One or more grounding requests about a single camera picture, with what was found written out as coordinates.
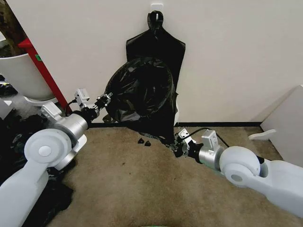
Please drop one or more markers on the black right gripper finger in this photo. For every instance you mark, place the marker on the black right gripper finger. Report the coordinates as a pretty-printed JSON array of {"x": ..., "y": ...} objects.
[
  {"x": 178, "y": 153},
  {"x": 177, "y": 143}
]

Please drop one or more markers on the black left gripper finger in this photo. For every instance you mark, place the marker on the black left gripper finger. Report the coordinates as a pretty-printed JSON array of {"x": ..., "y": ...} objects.
[
  {"x": 103, "y": 104},
  {"x": 107, "y": 95}
]

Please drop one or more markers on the black garbage bag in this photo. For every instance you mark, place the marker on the black garbage bag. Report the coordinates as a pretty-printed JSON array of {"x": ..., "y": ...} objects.
[{"x": 165, "y": 61}]

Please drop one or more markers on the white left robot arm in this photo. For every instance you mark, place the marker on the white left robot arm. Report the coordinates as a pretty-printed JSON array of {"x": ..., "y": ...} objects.
[{"x": 47, "y": 146}]

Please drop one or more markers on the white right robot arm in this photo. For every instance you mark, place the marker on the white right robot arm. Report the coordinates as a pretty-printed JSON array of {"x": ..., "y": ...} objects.
[{"x": 239, "y": 165}]

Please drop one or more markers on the small black triangular piece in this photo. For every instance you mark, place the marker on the small black triangular piece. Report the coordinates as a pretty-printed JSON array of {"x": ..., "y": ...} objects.
[
  {"x": 147, "y": 143},
  {"x": 139, "y": 141}
]

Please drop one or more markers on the black baseboard strip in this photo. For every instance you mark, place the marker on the black baseboard strip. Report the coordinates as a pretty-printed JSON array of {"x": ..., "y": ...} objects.
[{"x": 217, "y": 124}]

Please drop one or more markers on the white planter base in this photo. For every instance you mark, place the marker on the white planter base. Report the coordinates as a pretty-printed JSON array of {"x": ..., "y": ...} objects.
[{"x": 40, "y": 100}]

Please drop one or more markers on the white furniture foot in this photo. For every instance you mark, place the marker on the white furniture foot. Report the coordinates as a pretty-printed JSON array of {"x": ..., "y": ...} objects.
[{"x": 262, "y": 134}]

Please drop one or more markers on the red metal pole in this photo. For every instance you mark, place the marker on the red metal pole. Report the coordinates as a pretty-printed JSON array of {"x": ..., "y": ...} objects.
[{"x": 40, "y": 59}]

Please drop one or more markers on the white round planter pot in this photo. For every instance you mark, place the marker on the white round planter pot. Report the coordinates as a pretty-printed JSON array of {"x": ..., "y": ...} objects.
[{"x": 23, "y": 73}]

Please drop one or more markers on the white leaning board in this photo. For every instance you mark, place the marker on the white leaning board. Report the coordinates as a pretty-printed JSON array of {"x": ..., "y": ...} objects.
[{"x": 284, "y": 123}]

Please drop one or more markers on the brown plant trunk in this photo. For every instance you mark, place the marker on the brown plant trunk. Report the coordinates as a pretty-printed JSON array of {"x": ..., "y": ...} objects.
[{"x": 13, "y": 30}]

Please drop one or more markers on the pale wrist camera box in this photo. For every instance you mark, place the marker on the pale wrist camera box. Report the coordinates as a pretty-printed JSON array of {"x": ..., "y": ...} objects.
[
  {"x": 81, "y": 95},
  {"x": 183, "y": 134}
]

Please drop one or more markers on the white wall hook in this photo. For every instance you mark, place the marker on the white wall hook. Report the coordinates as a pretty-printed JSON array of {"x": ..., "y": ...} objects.
[{"x": 157, "y": 7}]

